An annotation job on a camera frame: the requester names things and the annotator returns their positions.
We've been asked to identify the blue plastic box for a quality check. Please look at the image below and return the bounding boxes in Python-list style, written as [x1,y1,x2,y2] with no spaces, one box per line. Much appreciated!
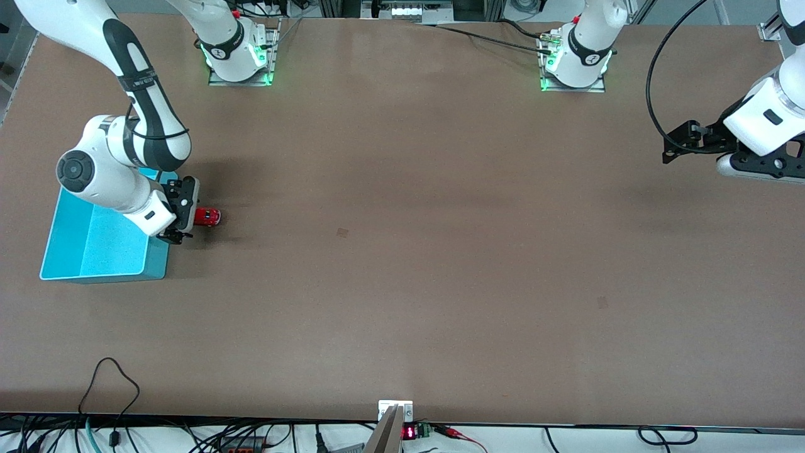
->
[40,167,180,284]

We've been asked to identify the white mounting plate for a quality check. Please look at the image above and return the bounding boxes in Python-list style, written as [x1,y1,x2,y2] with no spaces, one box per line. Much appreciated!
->
[378,400,414,422]

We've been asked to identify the red and black clip leads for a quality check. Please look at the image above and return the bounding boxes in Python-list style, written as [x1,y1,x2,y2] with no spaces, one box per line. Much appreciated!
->
[433,425,488,453]

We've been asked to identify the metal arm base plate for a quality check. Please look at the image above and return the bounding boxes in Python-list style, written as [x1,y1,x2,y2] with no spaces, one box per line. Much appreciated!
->
[208,18,280,87]
[540,30,608,94]

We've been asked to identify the long black right arm cable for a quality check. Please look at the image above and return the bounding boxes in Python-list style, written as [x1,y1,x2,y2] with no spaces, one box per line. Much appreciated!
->
[126,101,189,140]

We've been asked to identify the thick black table cable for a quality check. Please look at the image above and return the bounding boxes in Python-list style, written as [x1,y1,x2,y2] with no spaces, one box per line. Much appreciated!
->
[500,18,548,42]

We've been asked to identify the thin black table cable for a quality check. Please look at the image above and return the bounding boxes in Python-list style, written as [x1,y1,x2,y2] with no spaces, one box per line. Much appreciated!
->
[412,22,554,56]

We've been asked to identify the black looped cable with block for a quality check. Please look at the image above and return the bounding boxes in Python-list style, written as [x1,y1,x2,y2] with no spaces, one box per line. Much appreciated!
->
[79,357,140,449]

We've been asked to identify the black flat cable loop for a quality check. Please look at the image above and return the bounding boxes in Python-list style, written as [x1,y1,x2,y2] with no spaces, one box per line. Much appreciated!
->
[637,426,699,446]

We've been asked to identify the aluminium frame with lit device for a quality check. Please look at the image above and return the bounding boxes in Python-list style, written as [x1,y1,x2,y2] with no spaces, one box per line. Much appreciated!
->
[362,0,455,25]

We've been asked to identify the grey metal camera beam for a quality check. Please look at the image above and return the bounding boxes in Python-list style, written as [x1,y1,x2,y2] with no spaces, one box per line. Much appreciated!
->
[364,405,403,453]

